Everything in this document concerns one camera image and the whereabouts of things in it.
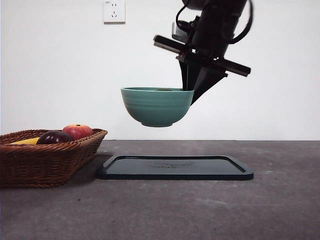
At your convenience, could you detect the brown wicker basket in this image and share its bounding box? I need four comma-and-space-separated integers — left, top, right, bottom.
0, 128, 109, 189

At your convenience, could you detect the white wall socket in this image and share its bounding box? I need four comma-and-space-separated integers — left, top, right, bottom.
103, 0, 126, 25

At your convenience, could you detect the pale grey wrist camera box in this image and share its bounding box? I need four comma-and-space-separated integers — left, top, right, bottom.
171, 21, 191, 41

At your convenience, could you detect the black cable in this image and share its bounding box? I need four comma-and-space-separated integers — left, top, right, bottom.
175, 4, 198, 29
231, 0, 255, 45

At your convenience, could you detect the teal ceramic bowl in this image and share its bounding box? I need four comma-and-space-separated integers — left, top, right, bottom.
120, 86, 195, 128

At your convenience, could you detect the yellow banana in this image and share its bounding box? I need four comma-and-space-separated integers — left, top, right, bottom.
9, 137, 41, 146

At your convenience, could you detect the red apple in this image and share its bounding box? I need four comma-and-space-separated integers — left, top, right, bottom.
61, 123, 93, 141

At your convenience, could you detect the dark green plastic tray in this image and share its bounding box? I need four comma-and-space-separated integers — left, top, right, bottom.
95, 155, 255, 181

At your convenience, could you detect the dark purple plum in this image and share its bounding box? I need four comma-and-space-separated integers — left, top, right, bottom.
36, 130, 74, 145

